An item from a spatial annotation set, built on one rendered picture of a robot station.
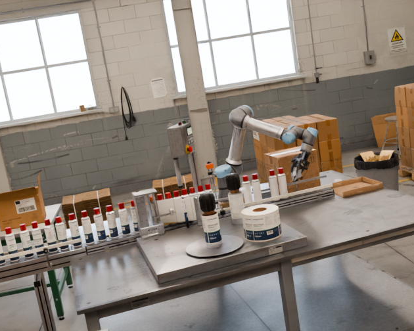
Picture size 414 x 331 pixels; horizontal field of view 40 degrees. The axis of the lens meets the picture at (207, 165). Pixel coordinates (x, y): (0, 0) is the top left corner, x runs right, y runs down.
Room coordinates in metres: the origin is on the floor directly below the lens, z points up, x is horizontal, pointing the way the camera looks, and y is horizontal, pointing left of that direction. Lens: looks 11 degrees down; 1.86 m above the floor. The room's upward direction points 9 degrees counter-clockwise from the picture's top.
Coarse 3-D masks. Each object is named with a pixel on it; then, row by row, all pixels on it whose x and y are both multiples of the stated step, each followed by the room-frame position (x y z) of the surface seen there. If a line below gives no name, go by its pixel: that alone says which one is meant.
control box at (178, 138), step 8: (168, 128) 3.45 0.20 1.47; (176, 128) 3.43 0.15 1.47; (184, 128) 3.46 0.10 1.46; (168, 136) 3.46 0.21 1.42; (176, 136) 3.44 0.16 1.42; (184, 136) 3.44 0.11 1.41; (176, 144) 3.44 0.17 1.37; (184, 144) 3.43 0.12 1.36; (192, 144) 3.54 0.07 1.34; (176, 152) 3.44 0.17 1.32; (184, 152) 3.42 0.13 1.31
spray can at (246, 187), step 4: (244, 176) 3.51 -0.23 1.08; (244, 180) 3.51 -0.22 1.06; (244, 184) 3.50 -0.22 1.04; (248, 184) 3.50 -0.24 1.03; (244, 188) 3.50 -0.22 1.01; (248, 188) 3.50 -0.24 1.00; (244, 192) 3.51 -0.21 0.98; (248, 192) 3.50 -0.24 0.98; (244, 196) 3.51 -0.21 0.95; (248, 196) 3.50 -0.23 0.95; (244, 200) 3.52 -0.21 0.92; (248, 200) 3.50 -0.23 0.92; (252, 200) 3.52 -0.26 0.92
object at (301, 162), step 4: (304, 152) 3.57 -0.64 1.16; (308, 152) 3.57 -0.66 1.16; (300, 156) 3.60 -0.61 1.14; (304, 156) 3.55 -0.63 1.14; (296, 160) 3.60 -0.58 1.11; (300, 160) 3.54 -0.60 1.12; (304, 160) 3.55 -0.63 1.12; (296, 164) 3.59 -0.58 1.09; (300, 164) 3.56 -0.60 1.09; (304, 164) 3.55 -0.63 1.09; (308, 164) 3.56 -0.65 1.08; (304, 168) 3.55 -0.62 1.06
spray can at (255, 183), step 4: (252, 176) 3.53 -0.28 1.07; (256, 176) 3.52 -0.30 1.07; (252, 180) 3.53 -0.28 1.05; (256, 180) 3.51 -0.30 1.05; (252, 184) 3.52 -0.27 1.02; (256, 184) 3.51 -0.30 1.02; (256, 188) 3.51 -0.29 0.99; (260, 188) 3.52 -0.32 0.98; (256, 192) 3.51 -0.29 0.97; (260, 192) 3.52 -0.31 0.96; (256, 196) 3.51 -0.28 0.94; (260, 196) 3.51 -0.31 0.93; (256, 200) 3.51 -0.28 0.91; (256, 204) 3.51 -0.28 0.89
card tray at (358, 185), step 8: (336, 184) 3.81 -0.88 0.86; (344, 184) 3.83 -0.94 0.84; (352, 184) 3.83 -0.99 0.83; (360, 184) 3.79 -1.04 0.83; (368, 184) 3.76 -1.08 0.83; (376, 184) 3.60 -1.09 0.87; (336, 192) 3.67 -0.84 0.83; (344, 192) 3.55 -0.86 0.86; (352, 192) 3.56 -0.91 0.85; (360, 192) 3.57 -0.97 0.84
